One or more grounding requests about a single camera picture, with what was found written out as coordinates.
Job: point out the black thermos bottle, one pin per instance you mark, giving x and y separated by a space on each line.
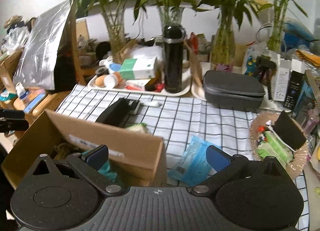
173 39

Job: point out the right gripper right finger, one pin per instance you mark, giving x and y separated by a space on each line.
227 167

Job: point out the black foam sponge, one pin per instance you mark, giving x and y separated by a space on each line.
288 131

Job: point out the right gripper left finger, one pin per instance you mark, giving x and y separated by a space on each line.
86 168

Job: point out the checkered tablecloth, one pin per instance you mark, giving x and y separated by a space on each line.
177 120

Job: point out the wooden stool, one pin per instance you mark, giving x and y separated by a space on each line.
50 102

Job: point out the grey zip case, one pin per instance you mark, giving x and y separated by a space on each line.
229 90

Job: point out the left glass vase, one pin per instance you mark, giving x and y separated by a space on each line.
114 21

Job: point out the silver foil bag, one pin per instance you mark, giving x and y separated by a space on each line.
47 60

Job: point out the green white tissue box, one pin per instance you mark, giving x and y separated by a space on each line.
139 68

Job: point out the white round jar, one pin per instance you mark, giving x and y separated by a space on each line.
111 81

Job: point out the glass vase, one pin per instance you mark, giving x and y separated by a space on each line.
223 52
170 15
114 21

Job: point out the beige egg-shaped sponge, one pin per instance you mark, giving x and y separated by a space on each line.
99 81

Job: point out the green wipes pack on plate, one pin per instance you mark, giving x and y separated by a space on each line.
270 145

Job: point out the teal fluffy cloth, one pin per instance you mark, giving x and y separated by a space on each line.
107 170

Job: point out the small black box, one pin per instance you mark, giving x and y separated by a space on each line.
115 113

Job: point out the blue wet wipes pack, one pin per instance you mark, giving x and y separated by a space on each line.
192 168

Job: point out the cardboard box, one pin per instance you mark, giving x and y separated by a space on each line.
139 157

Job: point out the green tissue pack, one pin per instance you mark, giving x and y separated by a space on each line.
139 127

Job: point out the black tape roll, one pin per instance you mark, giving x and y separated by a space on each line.
101 71

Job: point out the white serving tray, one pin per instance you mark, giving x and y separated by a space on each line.
186 86

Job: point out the pink white flat box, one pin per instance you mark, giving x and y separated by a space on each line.
142 85

